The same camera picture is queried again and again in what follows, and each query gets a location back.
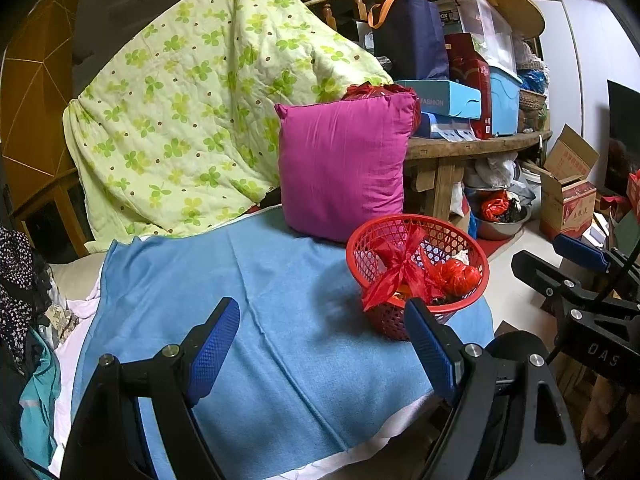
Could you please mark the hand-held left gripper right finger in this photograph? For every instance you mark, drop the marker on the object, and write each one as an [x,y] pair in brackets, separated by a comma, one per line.
[430,355]

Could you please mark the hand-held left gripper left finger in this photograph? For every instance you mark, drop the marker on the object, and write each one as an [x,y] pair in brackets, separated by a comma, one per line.
[215,345]

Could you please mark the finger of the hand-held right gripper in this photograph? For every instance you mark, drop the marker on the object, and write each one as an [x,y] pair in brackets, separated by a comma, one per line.
[580,251]
[540,275]

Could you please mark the red plastic mesh basket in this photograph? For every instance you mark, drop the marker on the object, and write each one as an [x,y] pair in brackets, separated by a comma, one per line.
[382,322]

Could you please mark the orange red plastic bag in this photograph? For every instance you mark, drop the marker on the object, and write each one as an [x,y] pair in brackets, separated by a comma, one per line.
[455,275]

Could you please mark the white tissue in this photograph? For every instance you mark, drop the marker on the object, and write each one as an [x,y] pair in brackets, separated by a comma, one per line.
[457,255]

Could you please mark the person's right hand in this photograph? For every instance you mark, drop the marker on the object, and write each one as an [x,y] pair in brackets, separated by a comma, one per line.
[602,410]

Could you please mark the open cardboard box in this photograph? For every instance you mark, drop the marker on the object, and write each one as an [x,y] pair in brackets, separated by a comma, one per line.
[570,205]

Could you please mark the red floor mat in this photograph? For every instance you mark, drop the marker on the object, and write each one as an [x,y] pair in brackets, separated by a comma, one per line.
[500,247]

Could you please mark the steel basin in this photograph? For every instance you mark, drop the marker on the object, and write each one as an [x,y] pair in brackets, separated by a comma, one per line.
[500,227]

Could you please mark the small red bag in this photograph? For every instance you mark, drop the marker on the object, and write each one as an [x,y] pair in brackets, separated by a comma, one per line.
[495,207]

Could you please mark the blue blanket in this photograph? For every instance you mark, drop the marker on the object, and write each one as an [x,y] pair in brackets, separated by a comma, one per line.
[300,335]

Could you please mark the grey plastic bag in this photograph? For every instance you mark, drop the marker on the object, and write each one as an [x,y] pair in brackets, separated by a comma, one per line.
[495,170]

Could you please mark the dark board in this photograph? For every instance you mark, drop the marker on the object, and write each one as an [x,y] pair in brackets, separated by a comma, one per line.
[625,125]

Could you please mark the wooden table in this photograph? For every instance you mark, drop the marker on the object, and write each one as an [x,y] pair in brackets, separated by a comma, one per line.
[475,145]

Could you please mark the wicker basket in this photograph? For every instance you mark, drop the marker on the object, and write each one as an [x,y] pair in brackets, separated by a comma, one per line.
[532,105]

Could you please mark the beige mattress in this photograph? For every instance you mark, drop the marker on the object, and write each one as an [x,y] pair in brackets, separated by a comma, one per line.
[75,275]

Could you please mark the beige patterned cloth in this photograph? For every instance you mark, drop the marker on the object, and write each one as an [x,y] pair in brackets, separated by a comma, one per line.
[60,322]

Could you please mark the blue plastic storage bin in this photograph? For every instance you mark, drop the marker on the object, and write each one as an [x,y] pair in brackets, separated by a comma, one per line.
[505,100]

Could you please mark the crumpled blue bag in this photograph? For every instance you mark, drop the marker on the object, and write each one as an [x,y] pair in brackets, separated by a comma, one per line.
[530,80]

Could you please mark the blue white flat box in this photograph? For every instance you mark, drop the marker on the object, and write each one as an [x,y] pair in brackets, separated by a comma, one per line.
[440,127]

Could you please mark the teal jacket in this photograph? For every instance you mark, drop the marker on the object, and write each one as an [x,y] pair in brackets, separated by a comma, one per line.
[40,410]

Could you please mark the light blue shoe box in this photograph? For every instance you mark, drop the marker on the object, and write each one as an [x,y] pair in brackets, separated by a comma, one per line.
[440,100]

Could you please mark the dark red gift box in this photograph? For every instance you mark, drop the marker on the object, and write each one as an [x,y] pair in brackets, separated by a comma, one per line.
[472,80]

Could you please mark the magenta pillow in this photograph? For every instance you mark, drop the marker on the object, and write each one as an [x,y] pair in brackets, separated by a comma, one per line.
[345,170]

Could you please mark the black white dotted garment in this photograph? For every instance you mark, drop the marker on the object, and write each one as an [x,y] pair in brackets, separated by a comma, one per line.
[20,285]

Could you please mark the green clover print quilt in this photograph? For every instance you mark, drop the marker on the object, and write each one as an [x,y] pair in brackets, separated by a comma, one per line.
[200,110]

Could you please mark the clear plastic storage box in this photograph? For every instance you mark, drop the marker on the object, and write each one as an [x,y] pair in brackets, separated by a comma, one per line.
[485,25]

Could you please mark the shiny red bag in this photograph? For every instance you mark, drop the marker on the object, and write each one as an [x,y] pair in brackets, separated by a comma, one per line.
[370,92]

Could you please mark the round wooden board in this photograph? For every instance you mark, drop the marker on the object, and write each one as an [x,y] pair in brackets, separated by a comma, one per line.
[520,5]

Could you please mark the orange wooden cabinet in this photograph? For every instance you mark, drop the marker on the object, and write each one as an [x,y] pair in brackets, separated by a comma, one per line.
[35,85]

